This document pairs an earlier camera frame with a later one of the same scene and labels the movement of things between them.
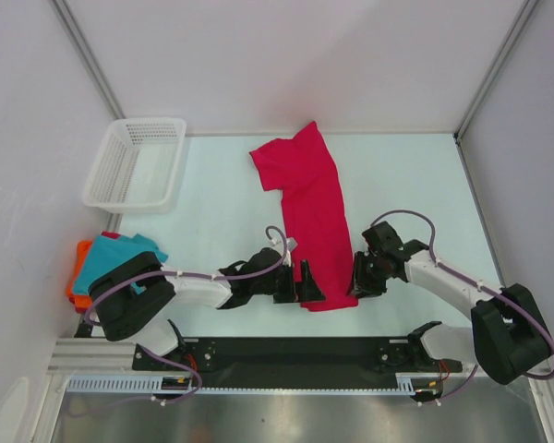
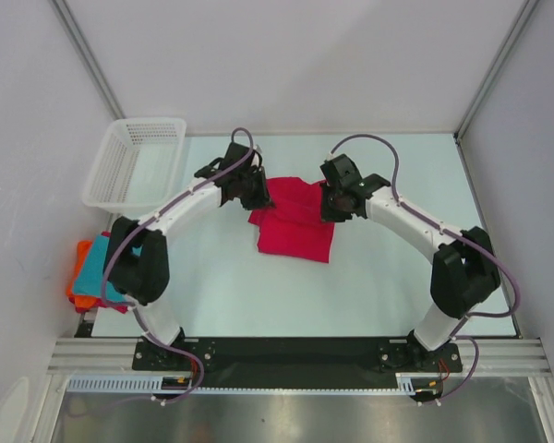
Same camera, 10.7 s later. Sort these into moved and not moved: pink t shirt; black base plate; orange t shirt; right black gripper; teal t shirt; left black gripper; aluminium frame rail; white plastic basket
Moved: right black gripper; left black gripper; pink t shirt
Not moved: teal t shirt; aluminium frame rail; orange t shirt; white plastic basket; black base plate
